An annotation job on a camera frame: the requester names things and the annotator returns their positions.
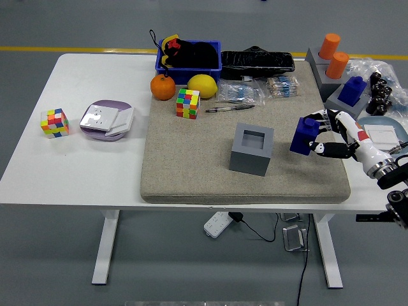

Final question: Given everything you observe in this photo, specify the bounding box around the grey cube seal holder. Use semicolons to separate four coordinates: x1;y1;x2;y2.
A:
228;122;275;178
305;47;335;66
314;62;351;103
325;83;367;121

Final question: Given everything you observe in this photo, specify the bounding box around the large metal bracket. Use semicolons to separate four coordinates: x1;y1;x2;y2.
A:
282;224;310;252

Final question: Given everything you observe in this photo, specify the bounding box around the white wall socket panel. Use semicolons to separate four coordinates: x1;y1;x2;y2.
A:
79;104;121;132

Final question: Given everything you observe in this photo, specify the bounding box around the clear blue pen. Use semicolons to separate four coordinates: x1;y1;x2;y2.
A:
214;98;252;106

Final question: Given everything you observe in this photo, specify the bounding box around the black floor cable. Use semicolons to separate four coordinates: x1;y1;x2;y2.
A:
296;213;312;306

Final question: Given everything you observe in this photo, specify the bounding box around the purple plate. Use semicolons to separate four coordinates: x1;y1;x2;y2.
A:
78;99;135;142

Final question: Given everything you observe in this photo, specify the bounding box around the black clear pen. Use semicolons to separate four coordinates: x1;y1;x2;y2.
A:
205;104;256;113

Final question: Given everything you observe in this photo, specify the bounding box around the white switch panel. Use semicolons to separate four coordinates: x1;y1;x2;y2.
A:
104;107;135;138
363;124;404;150

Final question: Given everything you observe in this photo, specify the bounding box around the black bag with yellow trim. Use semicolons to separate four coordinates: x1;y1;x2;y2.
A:
149;29;218;71

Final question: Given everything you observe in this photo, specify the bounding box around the large colourful puzzle cube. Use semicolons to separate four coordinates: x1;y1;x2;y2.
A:
175;88;201;120

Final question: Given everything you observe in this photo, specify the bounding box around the black plug with cord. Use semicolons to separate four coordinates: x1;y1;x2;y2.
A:
228;212;280;243

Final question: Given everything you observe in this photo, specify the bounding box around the yellow lemon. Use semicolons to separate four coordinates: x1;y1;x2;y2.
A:
187;74;219;99

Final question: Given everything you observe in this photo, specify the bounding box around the bag of blue resistors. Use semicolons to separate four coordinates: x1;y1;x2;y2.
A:
217;79;266;106

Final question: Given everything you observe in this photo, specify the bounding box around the light blue plate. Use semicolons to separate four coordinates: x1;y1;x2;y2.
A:
356;115;408;154

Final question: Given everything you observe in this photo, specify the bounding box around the black wrapped keyboard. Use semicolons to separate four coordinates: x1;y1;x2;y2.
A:
219;45;296;81

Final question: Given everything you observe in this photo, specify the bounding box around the blue seal stamp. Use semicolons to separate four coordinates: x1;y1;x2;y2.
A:
337;75;367;108
289;116;321;157

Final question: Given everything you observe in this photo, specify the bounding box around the grey-brown mat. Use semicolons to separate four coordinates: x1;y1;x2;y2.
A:
140;60;351;205

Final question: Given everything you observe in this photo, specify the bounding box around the orange cylinder seal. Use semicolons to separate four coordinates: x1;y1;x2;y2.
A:
324;51;350;80
318;33;341;61

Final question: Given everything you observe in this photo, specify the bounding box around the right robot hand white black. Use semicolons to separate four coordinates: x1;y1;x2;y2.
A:
301;108;392;175

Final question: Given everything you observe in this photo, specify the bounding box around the bag of tan resistors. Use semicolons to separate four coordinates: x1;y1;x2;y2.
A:
265;76;300;99

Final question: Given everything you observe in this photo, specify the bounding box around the small colourful puzzle cube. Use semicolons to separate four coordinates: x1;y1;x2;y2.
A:
40;108;70;140

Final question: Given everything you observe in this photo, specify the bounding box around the clear plastic bag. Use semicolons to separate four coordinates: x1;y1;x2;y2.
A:
346;57;408;114

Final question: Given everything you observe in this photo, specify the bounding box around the white power strip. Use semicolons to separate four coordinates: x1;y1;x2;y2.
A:
203;211;232;238

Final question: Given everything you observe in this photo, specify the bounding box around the orange fruit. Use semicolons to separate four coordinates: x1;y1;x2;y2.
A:
150;74;177;101

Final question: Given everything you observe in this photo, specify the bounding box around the white table leg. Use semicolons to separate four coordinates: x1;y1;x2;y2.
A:
91;209;121;286
312;212;344;289

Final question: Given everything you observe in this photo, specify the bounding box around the blue plastic bin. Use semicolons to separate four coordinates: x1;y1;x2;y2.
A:
154;39;222;86

